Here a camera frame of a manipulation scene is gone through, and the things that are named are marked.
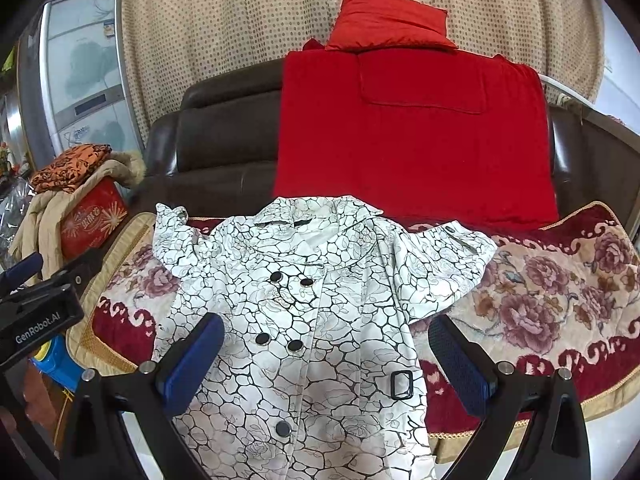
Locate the silver floral refrigerator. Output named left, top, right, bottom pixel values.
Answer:
left=17, top=0, right=143, bottom=169

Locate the dark brown leather sofa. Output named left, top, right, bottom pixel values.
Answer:
left=128, top=60, right=639, bottom=240

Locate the white black-patterned coat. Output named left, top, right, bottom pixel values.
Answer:
left=152, top=196, right=497, bottom=479

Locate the flower bouquet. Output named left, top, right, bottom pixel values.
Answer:
left=0, top=141, right=13, bottom=178

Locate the red blanket on sofa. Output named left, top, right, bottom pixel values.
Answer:
left=273, top=49, right=559, bottom=228

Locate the red gift box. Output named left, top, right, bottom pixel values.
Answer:
left=61, top=177, right=128, bottom=260

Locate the floral red beige sofa cover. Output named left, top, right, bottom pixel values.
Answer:
left=64, top=199, right=640, bottom=466

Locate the beige dotted curtain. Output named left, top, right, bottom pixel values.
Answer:
left=122, top=0, right=605, bottom=132

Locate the red pillow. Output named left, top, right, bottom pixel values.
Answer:
left=326, top=0, right=457, bottom=52

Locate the clear plastic sheet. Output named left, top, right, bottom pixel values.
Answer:
left=0, top=178, right=34, bottom=270

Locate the blue yellow toy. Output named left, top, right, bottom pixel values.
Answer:
left=32, top=335, right=84, bottom=393

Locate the orange black patterned cloth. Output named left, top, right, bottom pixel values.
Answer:
left=30, top=143, right=112, bottom=193

